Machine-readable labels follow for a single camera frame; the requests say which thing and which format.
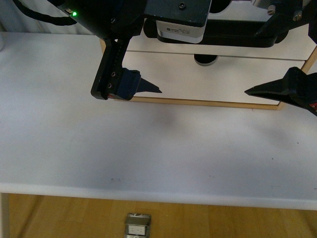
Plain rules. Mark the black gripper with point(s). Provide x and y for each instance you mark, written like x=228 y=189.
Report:
x=111 y=19

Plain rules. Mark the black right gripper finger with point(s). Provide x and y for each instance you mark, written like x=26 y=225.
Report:
x=295 y=88

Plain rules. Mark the white drawer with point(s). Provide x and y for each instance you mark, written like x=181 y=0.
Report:
x=296 y=46
x=178 y=76

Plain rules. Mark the black drawer handle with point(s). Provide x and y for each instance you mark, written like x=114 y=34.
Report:
x=238 y=34

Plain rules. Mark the wooden drawer cabinet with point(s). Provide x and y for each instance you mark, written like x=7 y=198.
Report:
x=306 y=67

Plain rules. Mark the white plant pot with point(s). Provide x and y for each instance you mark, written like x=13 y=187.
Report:
x=1 y=42

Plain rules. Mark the metal floor socket box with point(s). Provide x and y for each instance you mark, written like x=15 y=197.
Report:
x=137 y=225

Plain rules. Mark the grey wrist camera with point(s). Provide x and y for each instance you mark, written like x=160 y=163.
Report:
x=180 y=32

